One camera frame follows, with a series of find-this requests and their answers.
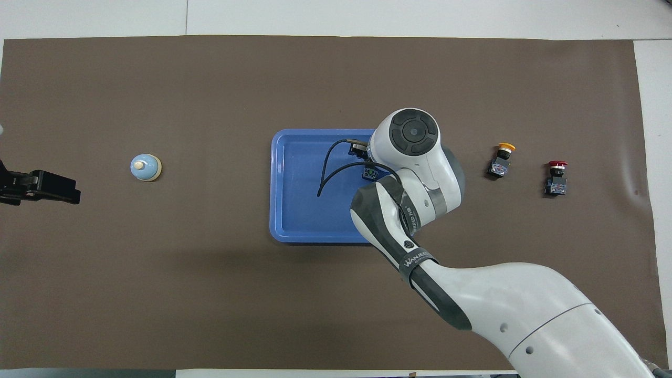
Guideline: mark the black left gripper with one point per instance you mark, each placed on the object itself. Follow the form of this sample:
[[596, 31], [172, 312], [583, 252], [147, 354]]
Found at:
[[16, 186]]

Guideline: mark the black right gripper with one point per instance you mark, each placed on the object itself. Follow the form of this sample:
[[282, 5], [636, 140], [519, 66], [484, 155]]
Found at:
[[359, 148]]

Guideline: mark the green push button switch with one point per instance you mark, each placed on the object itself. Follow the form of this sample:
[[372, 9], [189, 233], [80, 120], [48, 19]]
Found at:
[[370, 173]]

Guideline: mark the light blue call bell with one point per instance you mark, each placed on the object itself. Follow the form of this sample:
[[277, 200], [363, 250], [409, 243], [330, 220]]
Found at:
[[145, 167]]

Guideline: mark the yellow push button switch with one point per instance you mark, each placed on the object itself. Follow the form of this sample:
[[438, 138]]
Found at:
[[500, 164]]

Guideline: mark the red push button switch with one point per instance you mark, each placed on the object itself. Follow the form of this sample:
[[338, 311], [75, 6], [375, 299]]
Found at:
[[556, 181]]

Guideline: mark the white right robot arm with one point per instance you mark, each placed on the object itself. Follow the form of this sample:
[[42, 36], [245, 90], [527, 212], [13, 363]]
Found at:
[[499, 304]]

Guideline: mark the blue plastic tray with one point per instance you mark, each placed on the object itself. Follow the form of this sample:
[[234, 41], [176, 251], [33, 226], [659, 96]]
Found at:
[[299, 210]]

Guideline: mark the brown table mat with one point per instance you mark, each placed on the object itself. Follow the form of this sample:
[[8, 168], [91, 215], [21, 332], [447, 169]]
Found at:
[[157, 289]]

